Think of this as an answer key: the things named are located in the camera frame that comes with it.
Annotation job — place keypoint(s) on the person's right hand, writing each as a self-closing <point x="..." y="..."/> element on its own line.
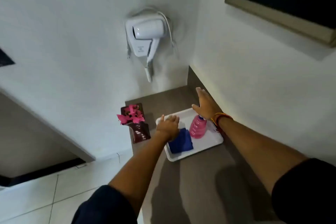
<point x="208" y="107"/>

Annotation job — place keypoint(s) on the person's left hand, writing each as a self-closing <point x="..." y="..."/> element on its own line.
<point x="168" y="128"/>

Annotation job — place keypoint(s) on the person's right thumb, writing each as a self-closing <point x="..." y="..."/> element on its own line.
<point x="196" y="107"/>

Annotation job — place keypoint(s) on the person's left thumb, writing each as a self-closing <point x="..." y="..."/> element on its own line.
<point x="162" y="119"/>

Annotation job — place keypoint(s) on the white plastic tray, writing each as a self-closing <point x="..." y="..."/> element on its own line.
<point x="207" y="141"/>

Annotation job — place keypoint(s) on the person's right forearm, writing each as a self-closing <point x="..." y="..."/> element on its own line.
<point x="258" y="147"/>

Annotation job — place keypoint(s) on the person's left forearm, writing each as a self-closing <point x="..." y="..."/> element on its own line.
<point x="143" y="164"/>

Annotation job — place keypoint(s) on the pink liquid spray bottle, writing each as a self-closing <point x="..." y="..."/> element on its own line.
<point x="198" y="128"/>

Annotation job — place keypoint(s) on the dark red glossy vase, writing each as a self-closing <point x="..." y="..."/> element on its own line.
<point x="141" y="133"/>

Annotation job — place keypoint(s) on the red and yellow thread wristband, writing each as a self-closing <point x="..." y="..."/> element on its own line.
<point x="220" y="117"/>

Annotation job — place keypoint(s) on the pink artificial flowers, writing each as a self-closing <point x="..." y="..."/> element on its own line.
<point x="132" y="116"/>

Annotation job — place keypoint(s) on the blue folded cloth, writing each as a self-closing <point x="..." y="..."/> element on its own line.
<point x="182" y="143"/>

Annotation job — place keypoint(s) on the dark left sleeve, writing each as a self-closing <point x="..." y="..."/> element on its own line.
<point x="105" y="206"/>

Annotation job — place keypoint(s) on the dark sleeve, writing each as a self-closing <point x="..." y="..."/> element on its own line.
<point x="105" y="206"/>
<point x="307" y="195"/>

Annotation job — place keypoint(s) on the dark right sleeve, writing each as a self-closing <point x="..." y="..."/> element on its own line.
<point x="307" y="195"/>

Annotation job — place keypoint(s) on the white wall-mounted hair dryer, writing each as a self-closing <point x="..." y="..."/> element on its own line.
<point x="144" y="33"/>

